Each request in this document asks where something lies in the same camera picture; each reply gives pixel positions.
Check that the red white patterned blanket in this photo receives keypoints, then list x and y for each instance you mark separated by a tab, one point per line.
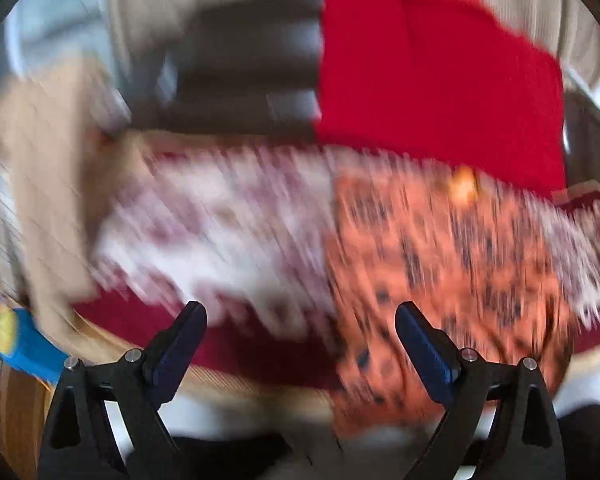
220	230

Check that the orange leopard print garment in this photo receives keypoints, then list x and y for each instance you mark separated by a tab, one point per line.
445	285

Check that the blue yellow package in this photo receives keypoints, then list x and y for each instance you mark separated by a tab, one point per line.
17	340

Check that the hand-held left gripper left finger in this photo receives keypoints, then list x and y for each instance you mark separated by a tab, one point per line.
172	355

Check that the tan cardboard box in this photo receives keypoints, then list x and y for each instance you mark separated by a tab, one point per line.
40	170

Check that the dark chair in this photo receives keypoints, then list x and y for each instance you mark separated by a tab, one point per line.
245	65

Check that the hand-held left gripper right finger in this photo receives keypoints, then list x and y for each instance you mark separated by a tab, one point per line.
427	355

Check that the red cloth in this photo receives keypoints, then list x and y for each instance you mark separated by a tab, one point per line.
430	80

